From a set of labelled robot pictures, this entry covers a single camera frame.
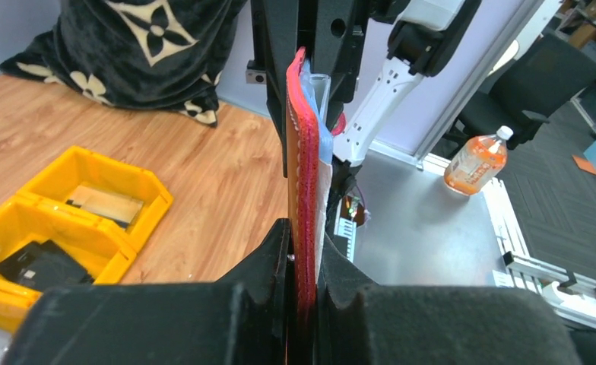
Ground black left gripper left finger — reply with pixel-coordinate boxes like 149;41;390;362
2;218;290;364

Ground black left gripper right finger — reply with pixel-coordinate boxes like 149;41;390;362
316;240;580;364

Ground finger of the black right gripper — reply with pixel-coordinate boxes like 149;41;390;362
250;0;298;176
298;0;369;129

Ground white cards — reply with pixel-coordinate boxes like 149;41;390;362
300;59;333;279

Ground red leather card holder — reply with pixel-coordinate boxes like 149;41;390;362
286;47;319;364

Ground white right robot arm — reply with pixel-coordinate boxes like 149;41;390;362
248;1;480;167

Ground yellow bin with black holder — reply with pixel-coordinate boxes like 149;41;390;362
0;196;136;332

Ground beige striped cards in bin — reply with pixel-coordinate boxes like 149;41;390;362
66;185;143;230

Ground black card holder in bin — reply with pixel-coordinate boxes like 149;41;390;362
0;240;94;292

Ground yellow bin with striped cards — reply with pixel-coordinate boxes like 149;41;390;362
20;146;173;253

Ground black floral blanket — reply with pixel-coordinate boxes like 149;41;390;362
0;0;244;127

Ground orange drink bottle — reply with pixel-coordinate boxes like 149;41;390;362
443;125;514;196

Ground black office chair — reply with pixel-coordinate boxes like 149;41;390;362
433;33;596;159

